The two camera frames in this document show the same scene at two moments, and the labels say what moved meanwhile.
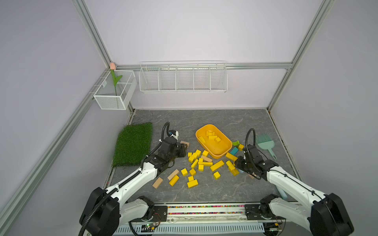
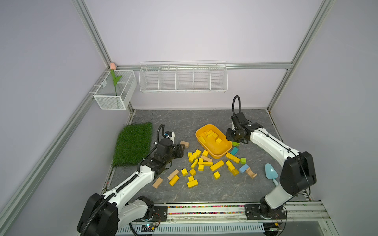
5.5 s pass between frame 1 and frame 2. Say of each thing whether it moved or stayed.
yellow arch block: stayed
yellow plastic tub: stayed
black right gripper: moved
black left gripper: stayed
